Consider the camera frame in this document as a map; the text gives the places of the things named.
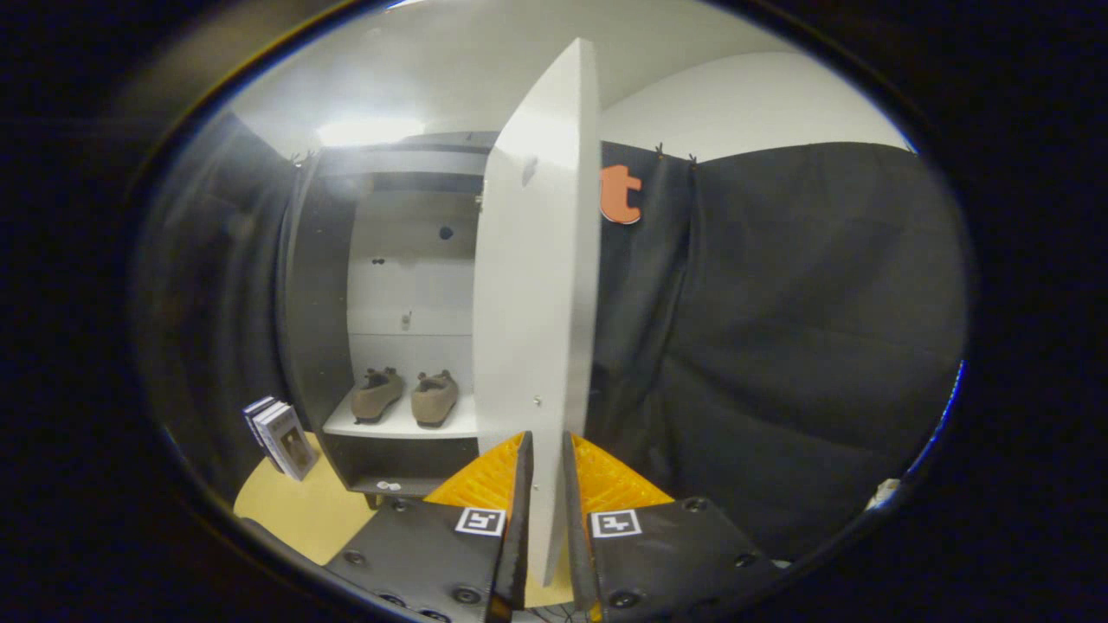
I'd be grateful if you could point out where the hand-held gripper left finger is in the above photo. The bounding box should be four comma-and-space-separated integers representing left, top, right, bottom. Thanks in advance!
323, 430, 535, 623

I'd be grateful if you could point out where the white and blue book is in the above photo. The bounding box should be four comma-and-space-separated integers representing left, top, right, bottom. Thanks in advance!
260, 403, 319, 482
251, 401, 291, 468
243, 396, 278, 451

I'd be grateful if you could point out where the white shoe cabinet door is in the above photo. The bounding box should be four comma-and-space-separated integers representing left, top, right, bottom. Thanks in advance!
472, 36, 602, 588

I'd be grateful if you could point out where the black backdrop cloth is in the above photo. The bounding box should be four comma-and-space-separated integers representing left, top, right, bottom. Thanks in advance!
134, 112, 966, 563

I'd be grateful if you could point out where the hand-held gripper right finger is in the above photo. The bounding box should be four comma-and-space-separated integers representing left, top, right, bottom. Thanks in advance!
562, 430, 786, 623

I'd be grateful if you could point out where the grey shoe cabinet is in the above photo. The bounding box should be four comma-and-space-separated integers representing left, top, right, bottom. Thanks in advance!
277, 130, 499, 510

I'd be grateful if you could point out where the brown fuzzy shoe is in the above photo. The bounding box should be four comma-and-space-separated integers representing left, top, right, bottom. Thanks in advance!
351, 367, 406, 425
410, 369, 460, 428

